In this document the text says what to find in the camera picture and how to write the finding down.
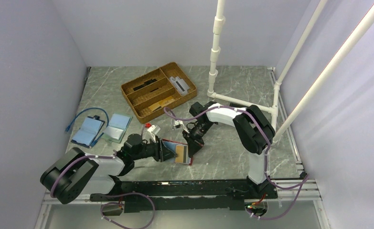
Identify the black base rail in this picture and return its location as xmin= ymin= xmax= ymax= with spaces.
xmin=90 ymin=178 xmax=278 ymax=213

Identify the tan card in tray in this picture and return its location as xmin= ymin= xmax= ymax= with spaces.
xmin=149 ymin=96 xmax=175 ymax=112

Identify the light blue card holder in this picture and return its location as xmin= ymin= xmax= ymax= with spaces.
xmin=101 ymin=114 xmax=132 ymax=143

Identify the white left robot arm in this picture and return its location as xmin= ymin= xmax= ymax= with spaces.
xmin=40 ymin=134 xmax=176 ymax=204

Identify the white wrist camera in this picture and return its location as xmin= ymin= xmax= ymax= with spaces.
xmin=172 ymin=120 xmax=182 ymax=130
xmin=144 ymin=123 xmax=161 ymax=142

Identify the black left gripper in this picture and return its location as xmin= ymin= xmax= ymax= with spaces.
xmin=132 ymin=135 xmax=177 ymax=162

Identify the blue cable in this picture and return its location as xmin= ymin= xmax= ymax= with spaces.
xmin=65 ymin=107 xmax=110 ymax=132

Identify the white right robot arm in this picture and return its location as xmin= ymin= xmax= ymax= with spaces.
xmin=182 ymin=102 xmax=275 ymax=198

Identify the open blue card holder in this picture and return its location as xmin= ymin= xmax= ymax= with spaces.
xmin=71 ymin=115 xmax=105 ymax=148

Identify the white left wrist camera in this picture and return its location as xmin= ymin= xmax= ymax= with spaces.
xmin=144 ymin=123 xmax=161 ymax=142

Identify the black leather card holder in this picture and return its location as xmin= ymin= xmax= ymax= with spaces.
xmin=229 ymin=103 xmax=246 ymax=108

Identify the white PVC pipe frame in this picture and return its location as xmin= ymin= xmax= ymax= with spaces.
xmin=207 ymin=0 xmax=374 ymax=142

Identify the red leather card holder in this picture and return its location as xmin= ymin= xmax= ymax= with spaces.
xmin=163 ymin=139 xmax=193 ymax=166

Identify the black item in tray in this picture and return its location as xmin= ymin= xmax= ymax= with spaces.
xmin=133 ymin=78 xmax=157 ymax=91

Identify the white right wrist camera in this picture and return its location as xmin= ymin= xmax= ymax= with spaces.
xmin=172 ymin=120 xmax=182 ymax=130

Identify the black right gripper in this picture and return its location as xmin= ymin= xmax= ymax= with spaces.
xmin=182 ymin=122 xmax=214 ymax=158

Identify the woven brown organizer tray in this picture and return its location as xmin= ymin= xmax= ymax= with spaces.
xmin=121 ymin=62 xmax=197 ymax=124

